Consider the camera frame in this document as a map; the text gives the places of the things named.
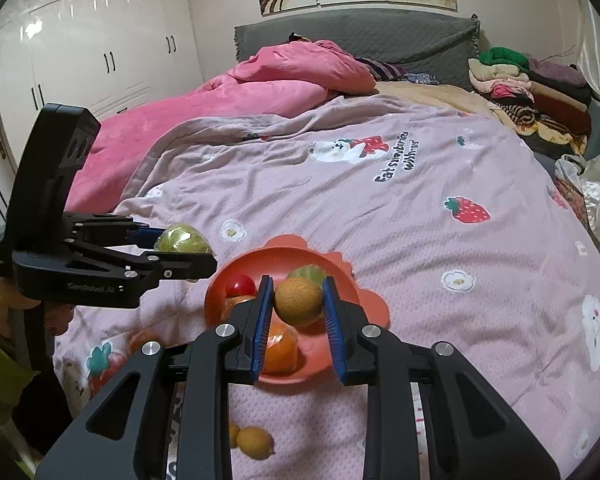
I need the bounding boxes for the pale crumpled cloth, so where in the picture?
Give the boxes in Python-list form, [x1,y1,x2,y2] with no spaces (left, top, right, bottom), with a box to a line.
[555,155,588,196]

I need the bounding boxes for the red tomato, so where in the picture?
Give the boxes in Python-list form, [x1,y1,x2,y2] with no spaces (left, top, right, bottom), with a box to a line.
[225,274,257,298]

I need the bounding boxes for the grey pillow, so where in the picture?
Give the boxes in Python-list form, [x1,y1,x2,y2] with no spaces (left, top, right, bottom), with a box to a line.
[586,102,600,156]

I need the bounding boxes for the orange plastic plate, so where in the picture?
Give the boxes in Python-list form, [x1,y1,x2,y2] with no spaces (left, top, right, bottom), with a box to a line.
[203,234,391,386]

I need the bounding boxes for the beige blanket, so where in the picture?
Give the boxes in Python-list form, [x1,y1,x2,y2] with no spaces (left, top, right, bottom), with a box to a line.
[375,81,536,131]

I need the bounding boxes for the striped pillow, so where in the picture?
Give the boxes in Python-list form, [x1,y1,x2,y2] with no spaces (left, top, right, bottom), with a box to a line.
[355,56,406,81]

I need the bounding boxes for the white wardrobe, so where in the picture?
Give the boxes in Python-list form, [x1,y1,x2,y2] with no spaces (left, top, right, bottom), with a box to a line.
[0,0,206,161]

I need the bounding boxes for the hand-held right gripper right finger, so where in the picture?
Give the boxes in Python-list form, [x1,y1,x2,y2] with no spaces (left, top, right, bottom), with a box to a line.
[321,276,563,480]

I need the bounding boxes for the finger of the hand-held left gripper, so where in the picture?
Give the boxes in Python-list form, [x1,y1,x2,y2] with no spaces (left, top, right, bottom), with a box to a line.
[67,240,218,281]
[62,212,168,248]

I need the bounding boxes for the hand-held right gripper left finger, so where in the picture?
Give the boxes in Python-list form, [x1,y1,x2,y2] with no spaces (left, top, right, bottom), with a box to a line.
[35,275,276,480]

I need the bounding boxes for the pink printed blanket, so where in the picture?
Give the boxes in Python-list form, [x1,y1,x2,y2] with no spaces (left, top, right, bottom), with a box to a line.
[52,92,600,480]

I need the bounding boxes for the grey padded headboard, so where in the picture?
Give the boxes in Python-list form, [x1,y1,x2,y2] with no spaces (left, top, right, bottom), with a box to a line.
[234,7,481,91]

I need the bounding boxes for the plain pink fleece blanket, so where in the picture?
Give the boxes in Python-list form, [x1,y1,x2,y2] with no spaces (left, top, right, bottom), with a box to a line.
[62,39,378,213]

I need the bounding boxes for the stack of folded clothes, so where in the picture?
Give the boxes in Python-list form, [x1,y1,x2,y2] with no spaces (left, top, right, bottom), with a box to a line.
[467,46,593,156]

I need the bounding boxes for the plastic-wrapped orange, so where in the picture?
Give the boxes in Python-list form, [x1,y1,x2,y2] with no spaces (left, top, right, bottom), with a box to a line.
[222,296,256,321]
[129,330,163,353]
[257,322,301,375]

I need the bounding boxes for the plastic-wrapped green fruit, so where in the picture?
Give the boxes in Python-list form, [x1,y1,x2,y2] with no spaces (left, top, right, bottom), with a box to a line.
[153,223,213,256]
[287,265,328,288]

